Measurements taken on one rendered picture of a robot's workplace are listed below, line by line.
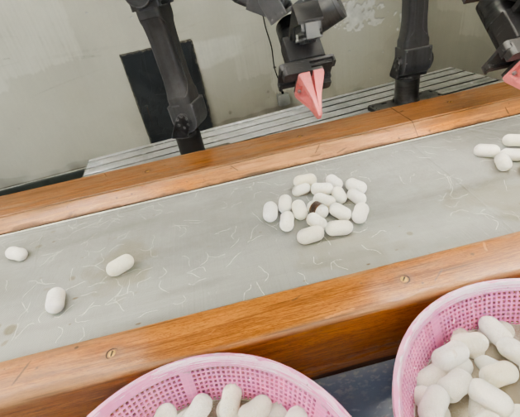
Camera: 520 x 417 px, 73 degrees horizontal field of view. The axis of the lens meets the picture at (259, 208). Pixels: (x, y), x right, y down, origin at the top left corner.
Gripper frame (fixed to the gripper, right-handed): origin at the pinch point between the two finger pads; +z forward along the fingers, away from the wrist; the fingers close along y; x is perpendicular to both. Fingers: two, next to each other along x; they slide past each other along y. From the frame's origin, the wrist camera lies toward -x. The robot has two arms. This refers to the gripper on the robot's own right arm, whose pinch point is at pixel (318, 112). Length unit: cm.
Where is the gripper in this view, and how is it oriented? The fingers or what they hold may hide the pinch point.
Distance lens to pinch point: 66.3
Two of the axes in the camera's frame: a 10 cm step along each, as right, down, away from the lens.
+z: 2.4, 9.4, -2.5
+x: 0.0, 2.6, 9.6
